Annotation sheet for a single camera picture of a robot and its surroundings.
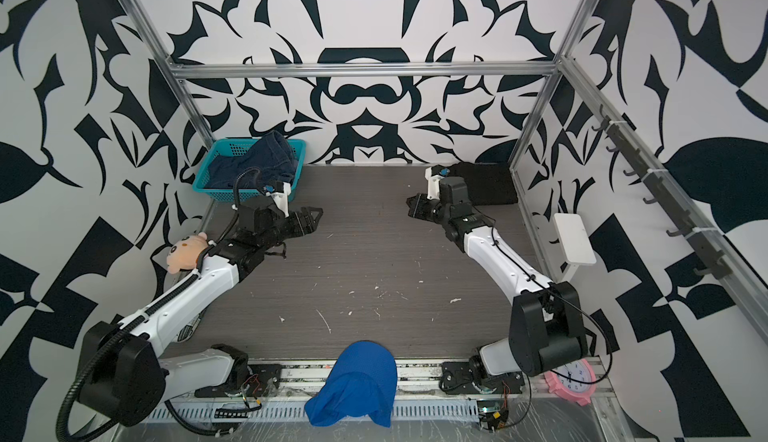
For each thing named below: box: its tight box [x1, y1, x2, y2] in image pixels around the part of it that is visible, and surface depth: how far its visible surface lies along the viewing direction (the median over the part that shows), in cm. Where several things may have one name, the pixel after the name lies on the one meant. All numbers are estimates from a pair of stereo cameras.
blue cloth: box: [304, 340, 398, 428], surface depth 71 cm
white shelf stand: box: [553, 213, 597, 284], surface depth 75 cm
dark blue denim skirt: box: [206, 131, 297, 189], surface depth 114 cm
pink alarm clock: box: [544, 359, 597, 406], surface depth 72 cm
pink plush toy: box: [166, 232, 209, 274], surface depth 90 cm
